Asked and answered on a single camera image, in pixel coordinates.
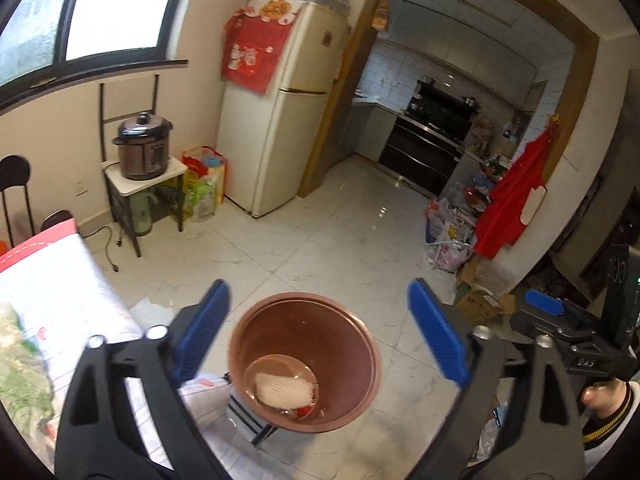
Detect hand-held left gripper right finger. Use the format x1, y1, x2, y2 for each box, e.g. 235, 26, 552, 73
407, 278, 586, 480

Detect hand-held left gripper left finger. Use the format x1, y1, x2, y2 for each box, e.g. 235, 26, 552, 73
55, 279, 233, 480

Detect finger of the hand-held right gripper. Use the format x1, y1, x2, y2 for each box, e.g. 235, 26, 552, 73
509, 309, 571, 348
524, 288, 608, 331

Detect copper round waste bin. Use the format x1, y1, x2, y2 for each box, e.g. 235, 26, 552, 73
228, 291, 382, 433

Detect person's right hand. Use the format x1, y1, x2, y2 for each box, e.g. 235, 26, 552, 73
581, 379, 629, 432

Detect brown cardboard boxes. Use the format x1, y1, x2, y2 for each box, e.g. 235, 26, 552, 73
455, 255, 516, 326

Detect white plastic bags on floor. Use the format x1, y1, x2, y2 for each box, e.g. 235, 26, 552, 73
425, 197, 476, 273

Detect white crumpled paper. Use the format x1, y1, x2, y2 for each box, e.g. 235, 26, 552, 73
255, 372, 317, 409

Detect red hanging apron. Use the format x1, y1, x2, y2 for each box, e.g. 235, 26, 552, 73
472, 125, 551, 260

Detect green plastic jug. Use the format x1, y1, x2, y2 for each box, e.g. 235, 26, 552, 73
129, 192, 160, 237

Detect table with checked tablecloth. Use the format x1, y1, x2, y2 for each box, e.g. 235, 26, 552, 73
0, 219, 261, 480

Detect red yellow shopping bag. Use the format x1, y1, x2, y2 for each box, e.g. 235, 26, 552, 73
181, 145, 228, 223

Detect black rack with white shelf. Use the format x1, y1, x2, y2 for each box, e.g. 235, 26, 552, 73
98, 74, 188, 258

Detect row of condiment bottles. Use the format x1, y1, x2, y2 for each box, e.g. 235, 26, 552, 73
465, 119, 522, 181

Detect green white plastic bag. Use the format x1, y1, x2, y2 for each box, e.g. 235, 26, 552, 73
0, 304, 57, 428

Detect silver electric pressure cooker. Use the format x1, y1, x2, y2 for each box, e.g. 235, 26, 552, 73
112, 111, 174, 181

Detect black built-in oven range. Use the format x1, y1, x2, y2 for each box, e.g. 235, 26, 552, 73
377, 76, 482, 198

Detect grey kitchen cabinet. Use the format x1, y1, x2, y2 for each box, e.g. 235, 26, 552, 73
349, 100, 401, 162

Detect cream two-door fridge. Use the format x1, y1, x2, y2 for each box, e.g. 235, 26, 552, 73
216, 0, 353, 219

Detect black round-back chair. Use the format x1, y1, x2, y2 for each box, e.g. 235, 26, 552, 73
0, 156, 36, 251

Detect red printed cloth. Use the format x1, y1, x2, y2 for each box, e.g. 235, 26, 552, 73
221, 2, 305, 95

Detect black framed window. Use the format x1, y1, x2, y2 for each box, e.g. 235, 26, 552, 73
0, 0, 188, 116

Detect orange hanging decoration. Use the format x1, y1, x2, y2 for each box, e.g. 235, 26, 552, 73
371, 0, 392, 32

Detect black metal frame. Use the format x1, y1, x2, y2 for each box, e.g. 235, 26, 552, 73
227, 392, 278, 447

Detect black power cable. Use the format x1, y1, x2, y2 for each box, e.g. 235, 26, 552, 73
80, 225, 123, 273

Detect wooden door frame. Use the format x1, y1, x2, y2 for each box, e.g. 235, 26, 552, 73
298, 0, 601, 198

